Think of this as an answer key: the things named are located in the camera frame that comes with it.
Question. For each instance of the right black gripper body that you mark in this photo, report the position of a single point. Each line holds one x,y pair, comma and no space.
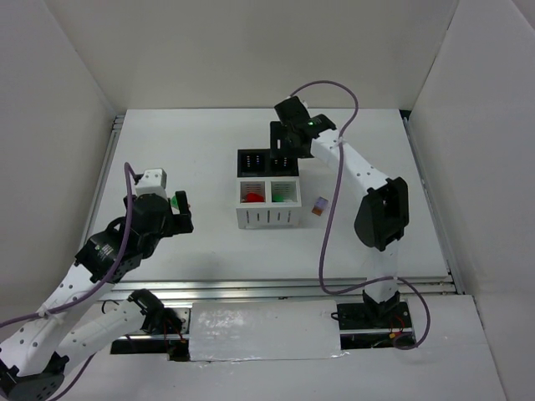
280,139

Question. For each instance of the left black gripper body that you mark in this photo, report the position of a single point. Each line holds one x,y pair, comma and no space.
180,215

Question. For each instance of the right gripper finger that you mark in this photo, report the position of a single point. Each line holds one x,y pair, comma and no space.
300,151
278,135

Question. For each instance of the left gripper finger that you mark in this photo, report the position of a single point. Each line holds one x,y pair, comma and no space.
183,202
180,224

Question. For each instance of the green lego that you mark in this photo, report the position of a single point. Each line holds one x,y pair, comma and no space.
174,203

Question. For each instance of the green lego brick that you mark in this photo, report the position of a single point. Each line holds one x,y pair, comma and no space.
282,198

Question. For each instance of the red ridged lego brick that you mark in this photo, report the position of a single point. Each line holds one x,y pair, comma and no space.
253,198

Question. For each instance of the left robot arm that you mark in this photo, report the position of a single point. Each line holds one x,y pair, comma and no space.
36,359

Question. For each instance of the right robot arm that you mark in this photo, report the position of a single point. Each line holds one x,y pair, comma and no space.
383,202

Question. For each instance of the black container pair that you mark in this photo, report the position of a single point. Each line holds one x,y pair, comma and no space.
259,163

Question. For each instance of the white container pair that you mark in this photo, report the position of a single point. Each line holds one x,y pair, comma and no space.
268,214

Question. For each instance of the white foam cover panel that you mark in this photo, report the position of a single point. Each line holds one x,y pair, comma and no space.
278,330

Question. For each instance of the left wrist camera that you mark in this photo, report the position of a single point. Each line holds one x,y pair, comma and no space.
152,182

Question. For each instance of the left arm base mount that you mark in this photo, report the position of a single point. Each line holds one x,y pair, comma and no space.
166,323

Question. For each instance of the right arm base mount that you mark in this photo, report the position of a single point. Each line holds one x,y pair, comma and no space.
358,330

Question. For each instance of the aluminium rail frame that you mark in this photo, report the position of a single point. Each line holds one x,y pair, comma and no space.
198,150

